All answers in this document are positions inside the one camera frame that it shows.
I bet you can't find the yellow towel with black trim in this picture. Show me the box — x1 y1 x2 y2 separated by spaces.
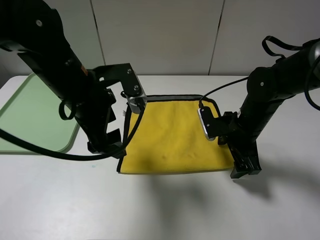
116 94 234 175

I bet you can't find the black left camera cable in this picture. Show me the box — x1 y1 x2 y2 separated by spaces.
0 97 146 161

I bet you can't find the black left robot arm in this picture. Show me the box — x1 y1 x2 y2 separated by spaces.
0 0 147 162

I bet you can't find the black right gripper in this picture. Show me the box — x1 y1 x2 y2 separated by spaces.
213 111 262 179

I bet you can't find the green plastic tray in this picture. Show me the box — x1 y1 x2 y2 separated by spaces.
0 73 80 153

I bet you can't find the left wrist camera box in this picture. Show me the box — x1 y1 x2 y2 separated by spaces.
126 93 148 115

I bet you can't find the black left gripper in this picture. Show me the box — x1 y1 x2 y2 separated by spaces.
75 63 145 158

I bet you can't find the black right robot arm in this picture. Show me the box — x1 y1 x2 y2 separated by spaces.
218 36 320 179

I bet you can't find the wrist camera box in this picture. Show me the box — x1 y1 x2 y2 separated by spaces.
126 93 148 115
197 106 216 141

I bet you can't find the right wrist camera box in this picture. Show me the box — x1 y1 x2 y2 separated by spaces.
197 106 216 141

